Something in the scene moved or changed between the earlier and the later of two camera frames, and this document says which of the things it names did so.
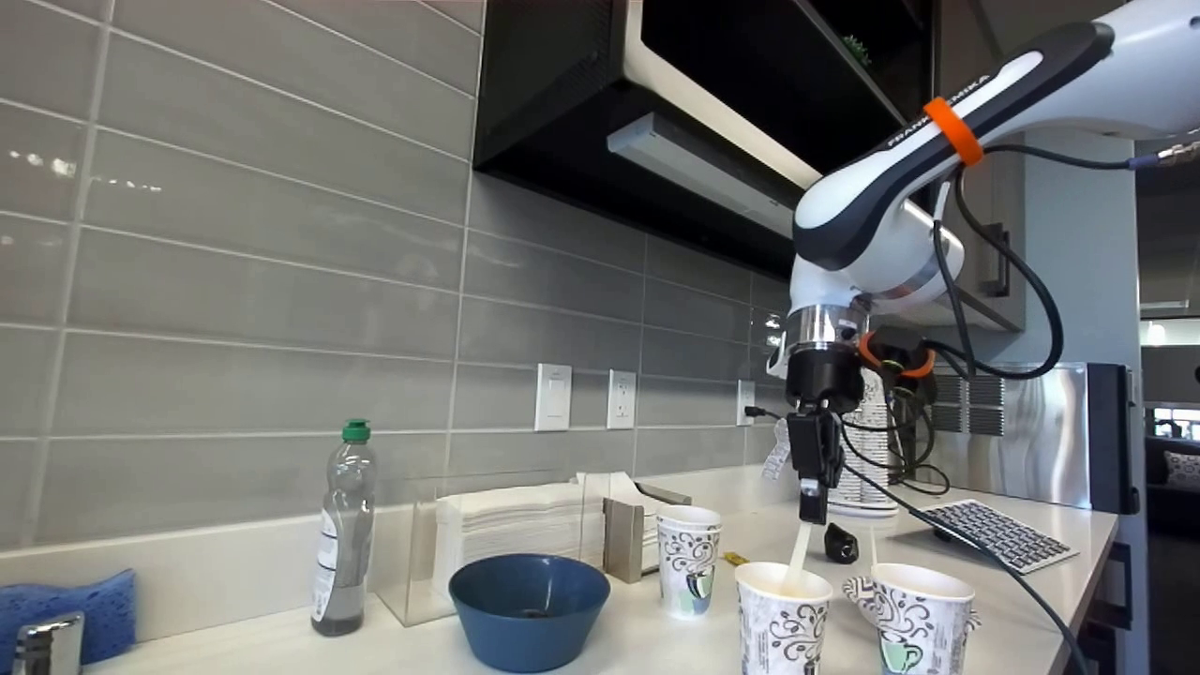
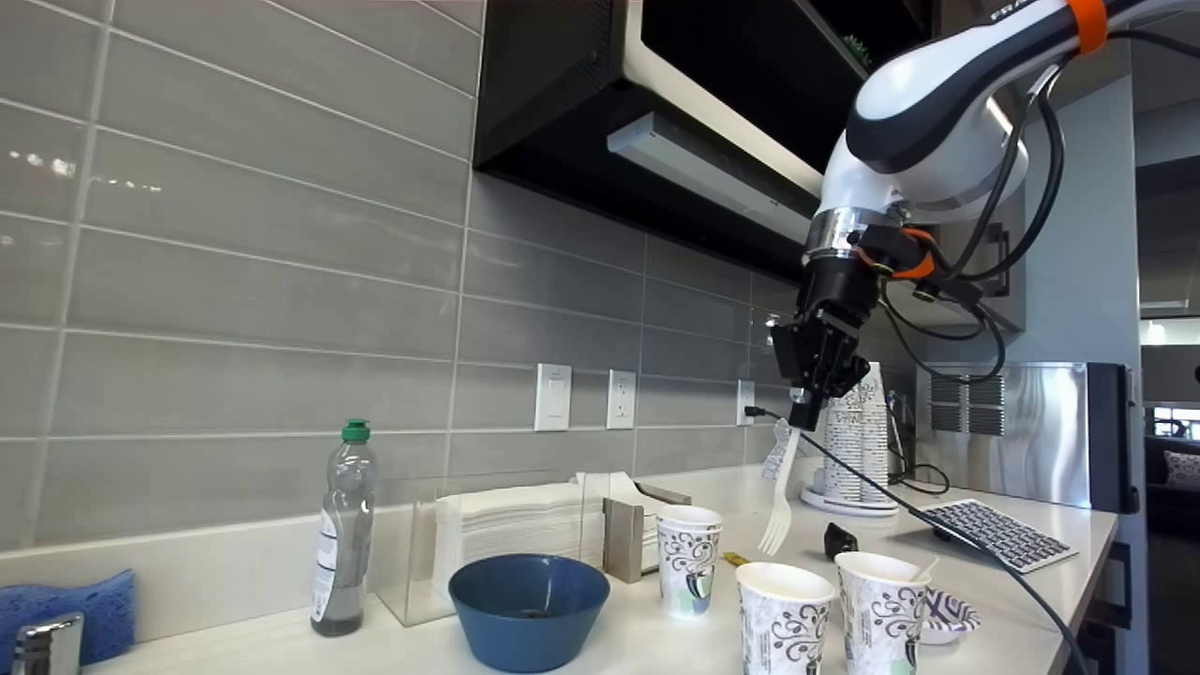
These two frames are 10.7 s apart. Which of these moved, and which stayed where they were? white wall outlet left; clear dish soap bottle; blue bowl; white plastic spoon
Moved: white plastic spoon
Stayed: blue bowl; clear dish soap bottle; white wall outlet left
